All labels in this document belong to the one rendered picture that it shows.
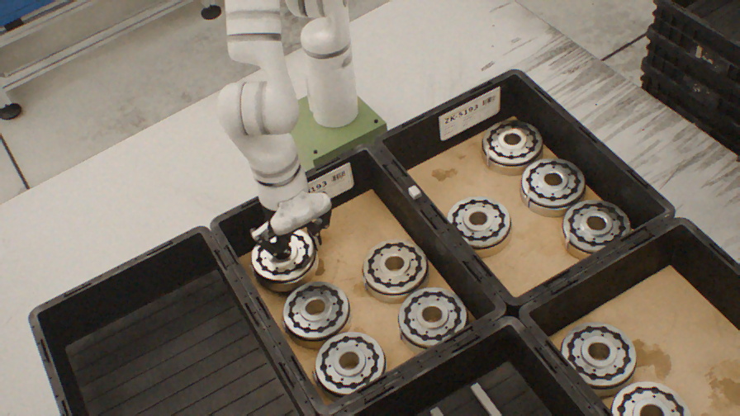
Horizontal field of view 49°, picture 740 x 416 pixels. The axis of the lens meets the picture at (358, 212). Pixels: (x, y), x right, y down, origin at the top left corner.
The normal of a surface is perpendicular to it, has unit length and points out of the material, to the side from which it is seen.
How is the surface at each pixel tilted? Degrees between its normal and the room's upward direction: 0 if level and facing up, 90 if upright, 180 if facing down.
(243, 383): 0
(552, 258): 0
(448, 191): 0
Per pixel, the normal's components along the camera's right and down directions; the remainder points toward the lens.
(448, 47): -0.13, -0.62
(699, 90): -0.83, 0.50
